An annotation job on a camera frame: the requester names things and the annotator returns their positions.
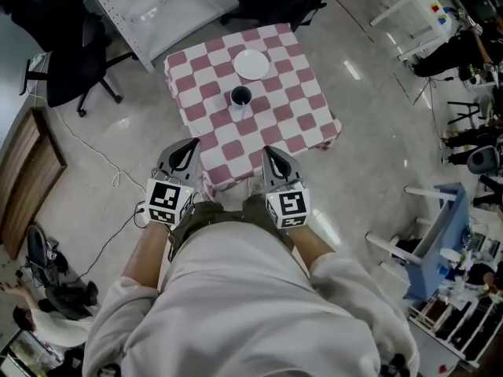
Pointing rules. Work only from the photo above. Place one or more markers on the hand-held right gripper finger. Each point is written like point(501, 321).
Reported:
point(290, 165)
point(268, 169)

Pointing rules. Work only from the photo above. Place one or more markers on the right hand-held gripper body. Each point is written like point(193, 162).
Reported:
point(288, 207)

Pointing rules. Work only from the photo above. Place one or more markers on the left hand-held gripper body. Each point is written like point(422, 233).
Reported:
point(167, 200)

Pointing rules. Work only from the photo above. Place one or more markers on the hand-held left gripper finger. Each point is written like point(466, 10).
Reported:
point(194, 165)
point(177, 147)

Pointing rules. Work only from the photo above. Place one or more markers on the dark cup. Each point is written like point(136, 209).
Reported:
point(236, 94)

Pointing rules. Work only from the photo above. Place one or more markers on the person's left forearm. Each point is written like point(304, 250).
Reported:
point(144, 253)

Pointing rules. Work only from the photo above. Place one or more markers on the person's right forearm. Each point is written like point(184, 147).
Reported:
point(308, 249)

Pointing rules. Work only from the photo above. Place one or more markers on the person's olive trousers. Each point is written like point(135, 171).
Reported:
point(208, 216)

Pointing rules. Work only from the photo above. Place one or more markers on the pink checkered tablecloth table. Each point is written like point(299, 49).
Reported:
point(275, 104)

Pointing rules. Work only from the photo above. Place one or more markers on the white round plate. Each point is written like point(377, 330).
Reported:
point(251, 64)

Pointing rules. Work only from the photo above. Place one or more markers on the person's white sweatshirt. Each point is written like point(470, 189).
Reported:
point(243, 308)

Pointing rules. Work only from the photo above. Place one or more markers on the black equipment stand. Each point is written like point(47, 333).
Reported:
point(55, 273)

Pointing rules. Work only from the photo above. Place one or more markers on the white perforated metal desk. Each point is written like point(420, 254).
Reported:
point(157, 10)

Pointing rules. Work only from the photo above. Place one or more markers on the black office chair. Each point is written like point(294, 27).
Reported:
point(275, 2)
point(74, 53)

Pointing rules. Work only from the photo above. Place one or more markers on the brown wooden board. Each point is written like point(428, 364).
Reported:
point(27, 179)

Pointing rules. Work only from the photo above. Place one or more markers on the blue table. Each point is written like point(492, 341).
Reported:
point(440, 246)

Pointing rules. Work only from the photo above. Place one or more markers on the black stool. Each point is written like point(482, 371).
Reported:
point(469, 110)

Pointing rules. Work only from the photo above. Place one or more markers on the grey chair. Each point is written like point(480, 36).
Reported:
point(485, 159)

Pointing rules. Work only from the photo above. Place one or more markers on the white table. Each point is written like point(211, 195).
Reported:
point(420, 14)

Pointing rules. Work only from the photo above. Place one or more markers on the white shelf rack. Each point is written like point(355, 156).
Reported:
point(456, 328)

